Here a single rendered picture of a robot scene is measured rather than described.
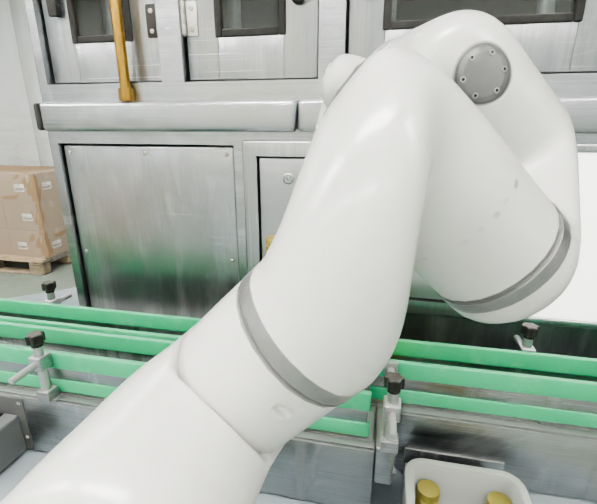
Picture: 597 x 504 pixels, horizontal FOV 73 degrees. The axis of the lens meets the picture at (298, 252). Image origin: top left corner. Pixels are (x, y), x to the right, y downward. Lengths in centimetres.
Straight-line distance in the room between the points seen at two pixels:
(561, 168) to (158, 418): 28
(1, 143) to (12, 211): 122
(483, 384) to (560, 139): 50
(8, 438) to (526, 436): 90
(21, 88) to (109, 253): 430
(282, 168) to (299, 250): 64
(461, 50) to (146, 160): 77
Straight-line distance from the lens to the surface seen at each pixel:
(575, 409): 82
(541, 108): 33
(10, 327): 101
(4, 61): 541
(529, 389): 78
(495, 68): 31
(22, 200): 444
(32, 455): 99
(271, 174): 82
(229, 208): 90
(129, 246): 104
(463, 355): 81
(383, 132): 17
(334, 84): 54
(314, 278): 17
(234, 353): 19
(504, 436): 80
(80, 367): 83
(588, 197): 86
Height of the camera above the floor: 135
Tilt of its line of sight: 18 degrees down
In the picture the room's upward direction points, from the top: straight up
